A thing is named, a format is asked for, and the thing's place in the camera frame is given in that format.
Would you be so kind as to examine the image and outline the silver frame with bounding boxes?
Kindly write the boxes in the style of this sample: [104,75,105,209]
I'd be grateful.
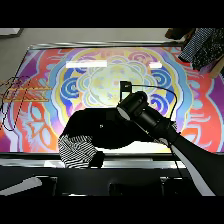
[0,157,188,197]

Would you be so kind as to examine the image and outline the brown garment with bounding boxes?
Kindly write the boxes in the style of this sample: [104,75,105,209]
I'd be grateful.
[164,27,195,42]

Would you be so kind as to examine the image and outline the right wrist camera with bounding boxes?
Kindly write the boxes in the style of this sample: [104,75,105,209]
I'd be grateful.
[118,80,132,102]

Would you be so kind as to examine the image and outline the black white dotted garment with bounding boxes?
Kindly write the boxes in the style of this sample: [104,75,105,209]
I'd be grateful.
[177,27,224,72]

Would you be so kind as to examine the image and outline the black shirt with white print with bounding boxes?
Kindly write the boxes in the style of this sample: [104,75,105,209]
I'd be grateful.
[57,107,178,170]

